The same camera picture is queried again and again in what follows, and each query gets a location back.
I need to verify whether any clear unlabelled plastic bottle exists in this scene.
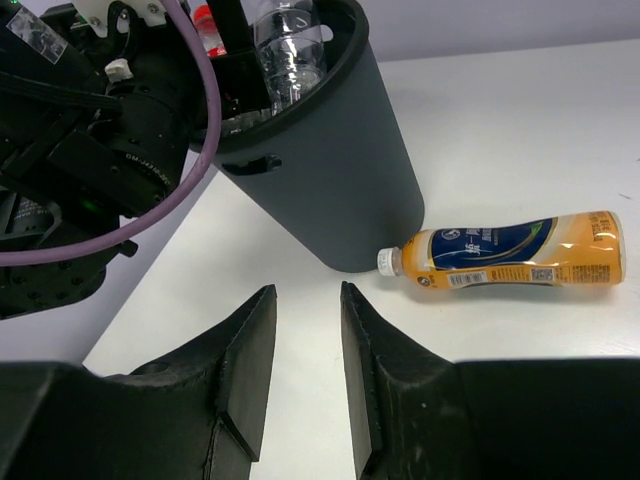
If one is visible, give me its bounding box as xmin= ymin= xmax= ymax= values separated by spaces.
xmin=253 ymin=1 xmax=326 ymax=115

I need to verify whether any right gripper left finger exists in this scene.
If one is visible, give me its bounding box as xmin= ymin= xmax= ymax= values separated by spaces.
xmin=1 ymin=285 xmax=277 ymax=479

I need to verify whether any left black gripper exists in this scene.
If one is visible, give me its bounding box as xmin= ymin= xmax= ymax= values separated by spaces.
xmin=1 ymin=0 xmax=250 ymax=215

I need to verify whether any orange drink bottle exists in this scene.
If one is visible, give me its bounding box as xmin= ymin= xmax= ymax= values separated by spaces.
xmin=377 ymin=211 xmax=626 ymax=291

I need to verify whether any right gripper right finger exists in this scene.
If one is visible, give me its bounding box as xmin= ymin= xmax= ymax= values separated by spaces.
xmin=340 ymin=282 xmax=639 ymax=479

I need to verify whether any dark grey plastic bin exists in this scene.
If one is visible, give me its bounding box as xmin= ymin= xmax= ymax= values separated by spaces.
xmin=212 ymin=1 xmax=425 ymax=273

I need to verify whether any red label clear bottle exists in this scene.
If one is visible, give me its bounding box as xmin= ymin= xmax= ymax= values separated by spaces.
xmin=193 ymin=4 xmax=227 ymax=58

